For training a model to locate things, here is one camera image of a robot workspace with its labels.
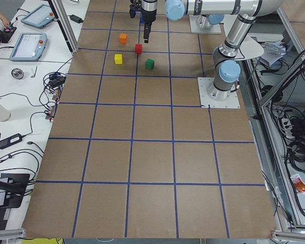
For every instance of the green wooden block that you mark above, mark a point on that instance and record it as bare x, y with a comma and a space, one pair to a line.
149, 64

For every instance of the red snack packet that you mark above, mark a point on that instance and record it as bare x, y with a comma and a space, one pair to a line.
298, 183

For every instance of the yellow wooden block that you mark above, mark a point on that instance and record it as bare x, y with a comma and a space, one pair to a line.
118, 59

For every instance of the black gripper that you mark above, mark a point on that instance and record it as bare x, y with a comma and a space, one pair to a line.
149, 13

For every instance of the aluminium frame post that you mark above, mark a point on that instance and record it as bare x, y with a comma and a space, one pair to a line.
64, 24

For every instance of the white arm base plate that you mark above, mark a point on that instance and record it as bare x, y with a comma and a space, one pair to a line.
210, 97
206, 24

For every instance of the black power brick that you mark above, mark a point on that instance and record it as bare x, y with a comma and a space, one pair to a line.
9, 141

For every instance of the black power adapter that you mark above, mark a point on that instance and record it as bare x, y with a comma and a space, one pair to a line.
76, 19

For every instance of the teach pendant tablet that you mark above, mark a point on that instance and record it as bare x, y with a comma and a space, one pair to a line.
29, 47
39, 17

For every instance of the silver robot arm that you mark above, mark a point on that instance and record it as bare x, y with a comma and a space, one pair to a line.
246, 12

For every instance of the near teach pendant tablet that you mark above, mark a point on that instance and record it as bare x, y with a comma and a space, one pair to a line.
29, 47

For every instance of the far teach pendant tablet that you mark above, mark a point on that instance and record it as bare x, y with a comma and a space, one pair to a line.
39, 17

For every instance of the orange wooden block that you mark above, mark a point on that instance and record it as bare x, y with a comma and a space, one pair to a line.
123, 38

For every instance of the red wooden block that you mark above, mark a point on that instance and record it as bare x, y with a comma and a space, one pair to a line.
138, 48

